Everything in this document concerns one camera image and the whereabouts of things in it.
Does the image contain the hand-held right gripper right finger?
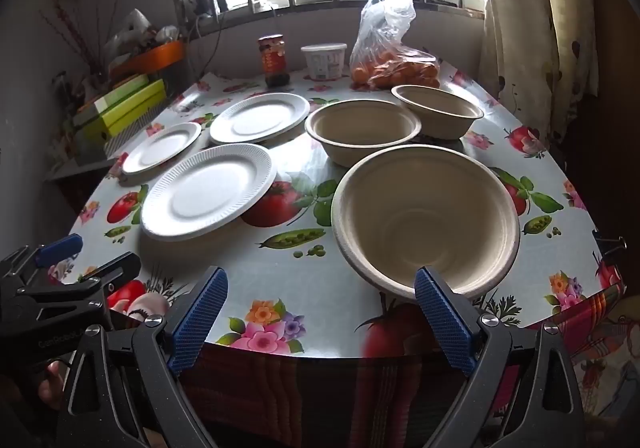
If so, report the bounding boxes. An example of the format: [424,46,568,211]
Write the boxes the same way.
[414,266,586,448]

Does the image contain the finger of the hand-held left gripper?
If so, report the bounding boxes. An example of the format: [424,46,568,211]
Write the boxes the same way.
[0,234,84,279]
[15,252,142,313]

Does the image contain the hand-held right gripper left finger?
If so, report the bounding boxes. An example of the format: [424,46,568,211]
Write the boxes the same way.
[56,266,229,448]

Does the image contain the large beige paper bowl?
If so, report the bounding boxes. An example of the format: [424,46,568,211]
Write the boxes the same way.
[331,144,522,301]

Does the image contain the large white foam plate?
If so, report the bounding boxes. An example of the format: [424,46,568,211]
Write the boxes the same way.
[209,92,311,145]
[140,143,278,242]

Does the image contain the small white foam plate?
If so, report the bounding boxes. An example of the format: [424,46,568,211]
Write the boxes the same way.
[121,122,202,175]

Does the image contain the person's left hand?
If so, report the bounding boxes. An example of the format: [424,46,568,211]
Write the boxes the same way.
[37,360,68,409]

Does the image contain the fruit printed tablecloth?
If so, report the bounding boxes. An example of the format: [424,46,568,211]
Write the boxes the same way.
[67,60,626,359]

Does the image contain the grey patterned box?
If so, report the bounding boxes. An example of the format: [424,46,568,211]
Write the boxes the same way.
[102,120,156,161]

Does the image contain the red plaid cloth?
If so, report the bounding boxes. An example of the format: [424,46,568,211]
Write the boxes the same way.
[177,278,628,448]

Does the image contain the lime green box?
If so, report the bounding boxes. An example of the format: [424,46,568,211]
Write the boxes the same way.
[82,79,167,141]

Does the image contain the green white box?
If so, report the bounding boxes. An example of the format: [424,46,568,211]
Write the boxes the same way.
[72,74,151,123]

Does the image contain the white printed fabric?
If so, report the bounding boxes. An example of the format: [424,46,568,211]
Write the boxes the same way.
[570,298,640,419]

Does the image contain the black binder clip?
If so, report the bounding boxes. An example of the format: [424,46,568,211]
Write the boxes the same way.
[592,230,628,259]

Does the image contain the orange plastic basin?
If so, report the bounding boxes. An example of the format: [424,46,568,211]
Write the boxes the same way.
[107,40,187,81]

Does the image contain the dried branches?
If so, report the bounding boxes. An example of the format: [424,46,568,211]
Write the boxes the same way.
[40,0,131,73]

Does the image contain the white plastic bag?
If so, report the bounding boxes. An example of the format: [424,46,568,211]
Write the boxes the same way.
[102,8,151,63]

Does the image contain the plastic bag of oranges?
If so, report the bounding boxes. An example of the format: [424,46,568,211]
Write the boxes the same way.
[349,0,442,90]

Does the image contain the red label sauce jar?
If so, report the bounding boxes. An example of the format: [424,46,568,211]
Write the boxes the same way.
[257,34,291,88]

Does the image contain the white plastic tub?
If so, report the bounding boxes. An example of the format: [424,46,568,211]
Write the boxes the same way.
[301,43,348,80]

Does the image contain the heart patterned curtain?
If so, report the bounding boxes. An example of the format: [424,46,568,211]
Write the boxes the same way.
[470,0,601,129]

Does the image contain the dark cable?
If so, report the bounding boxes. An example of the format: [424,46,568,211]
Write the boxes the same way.
[199,10,224,81]

